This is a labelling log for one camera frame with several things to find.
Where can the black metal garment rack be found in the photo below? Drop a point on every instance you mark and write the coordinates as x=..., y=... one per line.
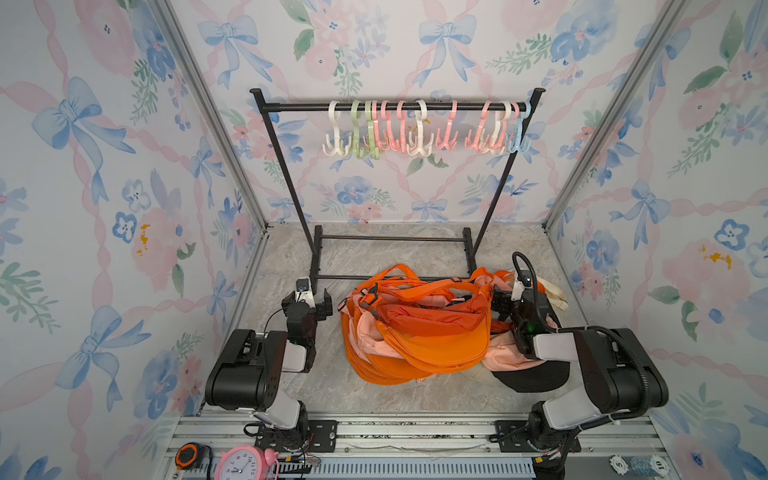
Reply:
x=375, y=113

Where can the orange black tape measure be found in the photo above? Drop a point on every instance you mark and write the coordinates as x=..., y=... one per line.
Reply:
x=192, y=456

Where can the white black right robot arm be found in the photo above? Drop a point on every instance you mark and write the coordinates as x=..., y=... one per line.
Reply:
x=619, y=381

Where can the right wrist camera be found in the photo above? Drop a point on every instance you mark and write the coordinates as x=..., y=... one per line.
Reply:
x=519, y=282

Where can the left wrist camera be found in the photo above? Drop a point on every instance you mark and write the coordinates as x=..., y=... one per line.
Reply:
x=303, y=292

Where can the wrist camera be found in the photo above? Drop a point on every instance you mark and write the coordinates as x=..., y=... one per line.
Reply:
x=519, y=282
x=303, y=292

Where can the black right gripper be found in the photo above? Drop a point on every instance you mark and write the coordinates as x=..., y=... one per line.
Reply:
x=506, y=300

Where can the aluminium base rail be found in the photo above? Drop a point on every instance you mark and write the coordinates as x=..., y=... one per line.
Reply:
x=457, y=446

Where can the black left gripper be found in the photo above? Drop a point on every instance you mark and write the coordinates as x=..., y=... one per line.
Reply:
x=324, y=308

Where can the light blue plastic hook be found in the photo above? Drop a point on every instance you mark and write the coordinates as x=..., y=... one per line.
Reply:
x=515, y=138

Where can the green plastic hook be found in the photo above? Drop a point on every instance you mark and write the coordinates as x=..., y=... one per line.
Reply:
x=363, y=142

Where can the black crossbody bag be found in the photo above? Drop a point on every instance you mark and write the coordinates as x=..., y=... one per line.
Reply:
x=548, y=376

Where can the pink alarm clock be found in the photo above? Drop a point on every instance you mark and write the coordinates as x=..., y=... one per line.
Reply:
x=248, y=463

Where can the white plastic hook middle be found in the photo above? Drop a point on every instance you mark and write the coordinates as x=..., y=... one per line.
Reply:
x=417, y=144

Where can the beige crossbody bag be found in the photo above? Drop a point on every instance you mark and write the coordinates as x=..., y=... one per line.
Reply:
x=555, y=295

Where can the white plastic hook left end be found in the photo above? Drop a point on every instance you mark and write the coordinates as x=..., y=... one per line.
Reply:
x=334, y=144

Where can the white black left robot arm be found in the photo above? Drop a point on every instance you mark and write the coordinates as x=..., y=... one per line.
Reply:
x=247, y=374

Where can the pink crossbody bag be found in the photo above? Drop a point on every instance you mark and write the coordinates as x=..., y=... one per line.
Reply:
x=503, y=353

